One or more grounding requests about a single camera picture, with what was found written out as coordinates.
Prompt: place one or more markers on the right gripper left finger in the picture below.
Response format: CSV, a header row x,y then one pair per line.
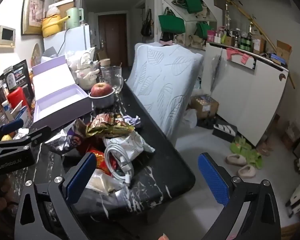
x,y
32,217

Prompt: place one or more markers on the lavender gift box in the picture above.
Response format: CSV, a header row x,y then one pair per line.
x,y
58,99

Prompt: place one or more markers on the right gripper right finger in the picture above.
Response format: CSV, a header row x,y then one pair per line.
x,y
262,219

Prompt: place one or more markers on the lavender satin pouch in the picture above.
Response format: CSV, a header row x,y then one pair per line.
x,y
134,121

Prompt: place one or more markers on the cream cartoon water bottle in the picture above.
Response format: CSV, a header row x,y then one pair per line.
x,y
87,70

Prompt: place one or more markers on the yellow pot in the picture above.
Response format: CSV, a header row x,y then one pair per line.
x,y
53,24

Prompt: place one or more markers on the cardboard box on floor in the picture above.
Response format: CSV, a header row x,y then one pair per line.
x,y
205,106

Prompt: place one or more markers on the glass mug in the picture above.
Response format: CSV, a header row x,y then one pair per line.
x,y
113,76

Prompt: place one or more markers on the white cabinet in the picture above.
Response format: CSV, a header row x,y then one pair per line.
x,y
248,93

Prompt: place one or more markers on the red container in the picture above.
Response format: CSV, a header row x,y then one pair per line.
x,y
16,96

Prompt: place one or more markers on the wall intercom panel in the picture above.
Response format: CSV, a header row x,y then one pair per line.
x,y
7,37

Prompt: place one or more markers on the green electric kettle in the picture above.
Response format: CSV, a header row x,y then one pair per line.
x,y
76,16

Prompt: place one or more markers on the green slippers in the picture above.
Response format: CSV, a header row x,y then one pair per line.
x,y
240,146

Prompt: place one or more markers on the green tote bag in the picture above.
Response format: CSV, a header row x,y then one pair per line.
x,y
170,23

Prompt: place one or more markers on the leaf-pattern grey cushion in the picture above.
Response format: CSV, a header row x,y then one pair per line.
x,y
163,78

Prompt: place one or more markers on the silver purple snack packet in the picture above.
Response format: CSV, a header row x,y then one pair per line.
x,y
68,138

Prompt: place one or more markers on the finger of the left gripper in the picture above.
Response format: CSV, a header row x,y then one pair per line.
x,y
10,127
34,138

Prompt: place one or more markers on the clear zip bag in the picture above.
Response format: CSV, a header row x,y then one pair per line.
x,y
103,183

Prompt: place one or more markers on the white mini fridge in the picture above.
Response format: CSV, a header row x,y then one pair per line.
x,y
74,39

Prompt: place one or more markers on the red apple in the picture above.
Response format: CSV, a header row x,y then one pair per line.
x,y
101,89

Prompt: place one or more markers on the gold framed picture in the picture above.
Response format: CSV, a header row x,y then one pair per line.
x,y
32,15

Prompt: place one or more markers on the black product box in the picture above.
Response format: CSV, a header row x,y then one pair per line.
x,y
22,78

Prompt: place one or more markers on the nutritious cereal packet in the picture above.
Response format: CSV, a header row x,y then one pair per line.
x,y
108,125

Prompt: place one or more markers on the small metal bowl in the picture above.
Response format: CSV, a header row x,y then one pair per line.
x,y
103,101

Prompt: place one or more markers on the red gold snack packet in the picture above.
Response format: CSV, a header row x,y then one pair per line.
x,y
100,161

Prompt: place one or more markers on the beige slippers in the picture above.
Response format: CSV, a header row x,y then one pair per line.
x,y
246,170

